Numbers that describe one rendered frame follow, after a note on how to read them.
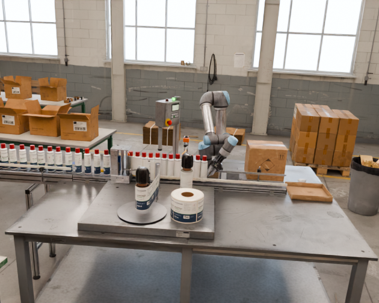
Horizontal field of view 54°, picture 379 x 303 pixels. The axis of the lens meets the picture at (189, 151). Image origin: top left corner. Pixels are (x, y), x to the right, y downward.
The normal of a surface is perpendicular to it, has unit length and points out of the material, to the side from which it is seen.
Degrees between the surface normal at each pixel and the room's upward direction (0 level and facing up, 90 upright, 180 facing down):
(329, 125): 90
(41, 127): 90
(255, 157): 90
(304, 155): 90
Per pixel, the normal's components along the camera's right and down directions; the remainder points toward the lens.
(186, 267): -0.06, 0.29
